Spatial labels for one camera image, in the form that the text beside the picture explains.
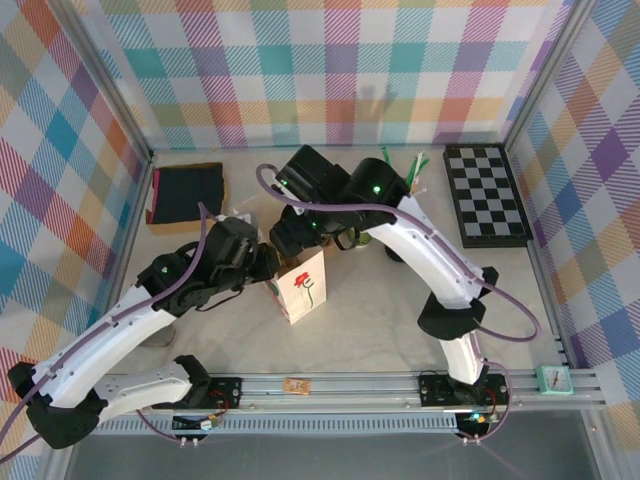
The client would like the white flower paper bag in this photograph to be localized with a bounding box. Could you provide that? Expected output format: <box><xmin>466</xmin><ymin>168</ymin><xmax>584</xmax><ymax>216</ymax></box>
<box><xmin>263</xmin><ymin>247</ymin><xmax>329</xmax><ymax>327</ymax></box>

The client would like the stack of napkins, black top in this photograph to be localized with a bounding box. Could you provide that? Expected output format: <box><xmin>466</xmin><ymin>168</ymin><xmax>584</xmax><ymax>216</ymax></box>
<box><xmin>145</xmin><ymin>162</ymin><xmax>232</xmax><ymax>236</ymax></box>

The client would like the flat grey oval object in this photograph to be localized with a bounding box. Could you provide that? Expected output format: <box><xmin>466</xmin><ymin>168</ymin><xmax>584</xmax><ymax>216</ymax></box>
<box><xmin>144</xmin><ymin>327</ymin><xmax>176</xmax><ymax>349</ymax></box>

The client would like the black grey chessboard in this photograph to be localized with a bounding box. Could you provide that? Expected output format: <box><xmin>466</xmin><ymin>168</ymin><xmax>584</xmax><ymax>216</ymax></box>
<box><xmin>442</xmin><ymin>143</ymin><xmax>534</xmax><ymax>249</ymax></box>

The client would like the mint green small clock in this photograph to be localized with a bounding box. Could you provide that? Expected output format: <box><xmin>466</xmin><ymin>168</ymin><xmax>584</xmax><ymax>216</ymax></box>
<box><xmin>535</xmin><ymin>364</ymin><xmax>572</xmax><ymax>397</ymax></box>

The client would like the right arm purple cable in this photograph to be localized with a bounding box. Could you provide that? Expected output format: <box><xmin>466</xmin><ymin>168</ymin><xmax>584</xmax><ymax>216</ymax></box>
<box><xmin>255</xmin><ymin>163</ymin><xmax>545</xmax><ymax>445</ymax></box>

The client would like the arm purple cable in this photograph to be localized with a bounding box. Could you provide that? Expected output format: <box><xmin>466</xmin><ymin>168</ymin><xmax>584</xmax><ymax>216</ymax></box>
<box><xmin>0</xmin><ymin>202</ymin><xmax>209</xmax><ymax>464</ymax></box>
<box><xmin>255</xmin><ymin>163</ymin><xmax>545</xmax><ymax>445</ymax></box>

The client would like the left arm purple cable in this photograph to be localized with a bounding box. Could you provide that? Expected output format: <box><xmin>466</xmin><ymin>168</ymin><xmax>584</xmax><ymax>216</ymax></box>
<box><xmin>0</xmin><ymin>202</ymin><xmax>209</xmax><ymax>464</ymax></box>

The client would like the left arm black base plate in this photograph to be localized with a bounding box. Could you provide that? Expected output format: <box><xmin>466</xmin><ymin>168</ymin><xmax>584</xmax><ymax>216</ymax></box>
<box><xmin>151</xmin><ymin>375</ymin><xmax>244</xmax><ymax>412</ymax></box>

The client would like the small wired connector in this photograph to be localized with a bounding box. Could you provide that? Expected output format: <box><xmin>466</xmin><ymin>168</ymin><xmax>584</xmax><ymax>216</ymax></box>
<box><xmin>172</xmin><ymin>413</ymin><xmax>222</xmax><ymax>432</ymax></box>
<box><xmin>457</xmin><ymin>410</ymin><xmax>496</xmax><ymax>430</ymax></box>

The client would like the aluminium mounting rail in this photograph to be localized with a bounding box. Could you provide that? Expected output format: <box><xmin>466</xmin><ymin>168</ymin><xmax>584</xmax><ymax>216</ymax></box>
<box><xmin>54</xmin><ymin>369</ymin><xmax>606</xmax><ymax>416</ymax></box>

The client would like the slotted grey cable duct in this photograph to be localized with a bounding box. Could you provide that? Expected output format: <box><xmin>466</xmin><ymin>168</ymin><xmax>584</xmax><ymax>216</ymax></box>
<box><xmin>79</xmin><ymin>417</ymin><xmax>459</xmax><ymax>435</ymax></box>

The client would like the aluminium frame post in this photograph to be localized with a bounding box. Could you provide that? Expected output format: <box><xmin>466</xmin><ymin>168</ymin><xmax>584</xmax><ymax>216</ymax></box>
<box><xmin>503</xmin><ymin>0</ymin><xmax>600</xmax><ymax>151</ymax></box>
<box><xmin>49</xmin><ymin>0</ymin><xmax>154</xmax><ymax>160</ymax></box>

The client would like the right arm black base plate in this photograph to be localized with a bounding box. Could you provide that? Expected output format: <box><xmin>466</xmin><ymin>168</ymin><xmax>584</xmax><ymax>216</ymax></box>
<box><xmin>417</xmin><ymin>372</ymin><xmax>511</xmax><ymax>409</ymax></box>

